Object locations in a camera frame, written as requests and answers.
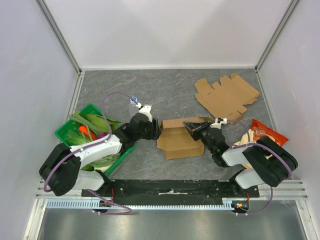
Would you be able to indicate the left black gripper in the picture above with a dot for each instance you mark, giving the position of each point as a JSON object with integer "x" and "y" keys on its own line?
{"x": 155, "y": 131}

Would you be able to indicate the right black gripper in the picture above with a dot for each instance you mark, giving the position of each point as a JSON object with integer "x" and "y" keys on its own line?
{"x": 200, "y": 131}

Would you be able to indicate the brown cardboard box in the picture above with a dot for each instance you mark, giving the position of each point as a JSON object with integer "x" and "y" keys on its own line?
{"x": 175, "y": 141}

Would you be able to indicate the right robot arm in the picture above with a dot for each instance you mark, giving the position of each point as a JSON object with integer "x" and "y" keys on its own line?
{"x": 270, "y": 163}

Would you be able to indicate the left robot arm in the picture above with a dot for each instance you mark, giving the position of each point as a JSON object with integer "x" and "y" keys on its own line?
{"x": 62, "y": 170}

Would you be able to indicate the green plastic basket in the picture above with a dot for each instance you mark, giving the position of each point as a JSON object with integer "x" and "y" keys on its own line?
{"x": 91, "y": 117}

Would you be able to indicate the clear plastic water bottle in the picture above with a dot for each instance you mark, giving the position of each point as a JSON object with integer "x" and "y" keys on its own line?
{"x": 132, "y": 106}

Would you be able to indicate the green leafy vegetable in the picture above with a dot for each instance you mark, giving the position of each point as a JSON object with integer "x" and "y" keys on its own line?
{"x": 100, "y": 122}

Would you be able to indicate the purple onion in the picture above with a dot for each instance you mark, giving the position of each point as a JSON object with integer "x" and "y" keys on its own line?
{"x": 101, "y": 135}

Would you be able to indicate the beige cassava chips bag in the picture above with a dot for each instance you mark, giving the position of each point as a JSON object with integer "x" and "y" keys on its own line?
{"x": 245, "y": 139}

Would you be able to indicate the green long beans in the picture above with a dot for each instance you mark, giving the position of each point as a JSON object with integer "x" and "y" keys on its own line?
{"x": 82, "y": 122}

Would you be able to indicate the red snack bag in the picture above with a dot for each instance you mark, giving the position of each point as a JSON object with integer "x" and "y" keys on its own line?
{"x": 259, "y": 130}

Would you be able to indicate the orange carrot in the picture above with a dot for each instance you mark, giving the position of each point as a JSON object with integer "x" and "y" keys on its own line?
{"x": 87, "y": 132}

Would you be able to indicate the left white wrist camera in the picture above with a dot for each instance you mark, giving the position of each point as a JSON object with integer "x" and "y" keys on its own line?
{"x": 146, "y": 110}

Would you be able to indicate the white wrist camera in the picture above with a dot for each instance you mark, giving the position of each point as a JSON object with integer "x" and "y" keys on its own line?
{"x": 146, "y": 110}
{"x": 219, "y": 122}

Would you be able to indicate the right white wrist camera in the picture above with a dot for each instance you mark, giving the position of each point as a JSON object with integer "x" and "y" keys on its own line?
{"x": 219, "y": 122}

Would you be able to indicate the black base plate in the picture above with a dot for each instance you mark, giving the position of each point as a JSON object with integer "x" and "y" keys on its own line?
{"x": 173, "y": 192}

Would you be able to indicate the grey cable duct rail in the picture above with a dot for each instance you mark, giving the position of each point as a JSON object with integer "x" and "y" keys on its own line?
{"x": 95, "y": 204}

